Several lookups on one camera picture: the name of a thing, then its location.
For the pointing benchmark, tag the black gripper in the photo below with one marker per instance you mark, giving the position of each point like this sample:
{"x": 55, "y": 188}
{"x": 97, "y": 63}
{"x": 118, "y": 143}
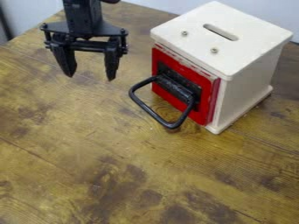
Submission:
{"x": 85, "y": 32}

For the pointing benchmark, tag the black metal drawer handle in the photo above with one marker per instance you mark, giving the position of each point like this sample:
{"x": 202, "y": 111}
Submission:
{"x": 173, "y": 87}

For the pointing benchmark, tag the red wooden drawer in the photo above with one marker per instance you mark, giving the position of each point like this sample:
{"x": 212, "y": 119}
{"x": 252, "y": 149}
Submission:
{"x": 200, "y": 76}

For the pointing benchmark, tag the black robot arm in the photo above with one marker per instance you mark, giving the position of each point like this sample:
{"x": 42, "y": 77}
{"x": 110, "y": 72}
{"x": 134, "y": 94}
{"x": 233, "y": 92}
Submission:
{"x": 86, "y": 32}

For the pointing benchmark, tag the white wooden box cabinet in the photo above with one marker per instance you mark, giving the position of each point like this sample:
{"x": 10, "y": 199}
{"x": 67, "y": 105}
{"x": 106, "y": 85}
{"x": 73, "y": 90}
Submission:
{"x": 229, "y": 45}

